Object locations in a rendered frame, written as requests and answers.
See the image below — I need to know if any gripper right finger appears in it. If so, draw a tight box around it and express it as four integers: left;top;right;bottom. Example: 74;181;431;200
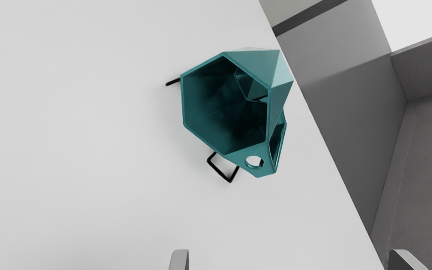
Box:
388;249;429;270

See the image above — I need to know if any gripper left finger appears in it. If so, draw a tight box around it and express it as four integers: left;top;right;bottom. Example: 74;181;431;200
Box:
169;249;189;270

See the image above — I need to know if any teal faceted mug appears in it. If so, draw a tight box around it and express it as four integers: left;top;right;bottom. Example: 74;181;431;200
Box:
180;48;294;179

